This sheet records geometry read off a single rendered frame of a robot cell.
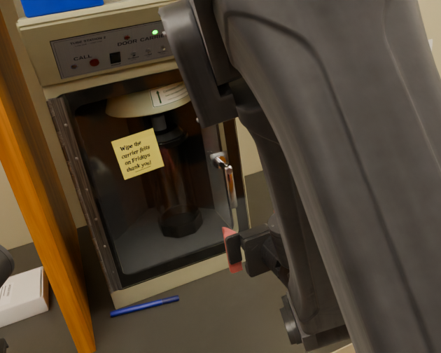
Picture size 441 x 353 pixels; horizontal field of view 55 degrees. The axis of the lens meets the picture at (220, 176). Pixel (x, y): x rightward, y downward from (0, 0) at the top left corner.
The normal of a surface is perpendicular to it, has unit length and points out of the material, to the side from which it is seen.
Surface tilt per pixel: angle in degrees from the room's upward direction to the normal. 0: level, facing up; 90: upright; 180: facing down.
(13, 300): 0
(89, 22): 135
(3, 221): 90
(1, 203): 90
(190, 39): 81
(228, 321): 0
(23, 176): 90
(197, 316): 0
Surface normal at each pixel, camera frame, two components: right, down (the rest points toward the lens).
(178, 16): -0.15, -0.32
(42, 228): 0.37, 0.36
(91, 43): 0.36, 0.88
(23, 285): -0.15, -0.89
